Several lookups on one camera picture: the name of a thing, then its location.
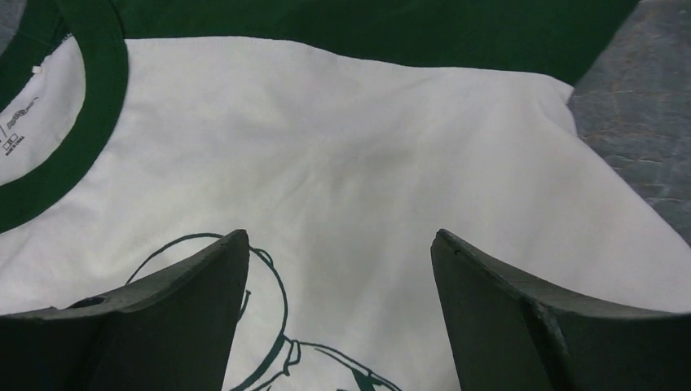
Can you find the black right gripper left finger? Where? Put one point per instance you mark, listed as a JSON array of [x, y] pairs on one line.
[[171, 330]]

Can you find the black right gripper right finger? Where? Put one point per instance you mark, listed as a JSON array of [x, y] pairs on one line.
[[511, 330]]

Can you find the white and green t-shirt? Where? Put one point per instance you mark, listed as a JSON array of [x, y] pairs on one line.
[[341, 136]]

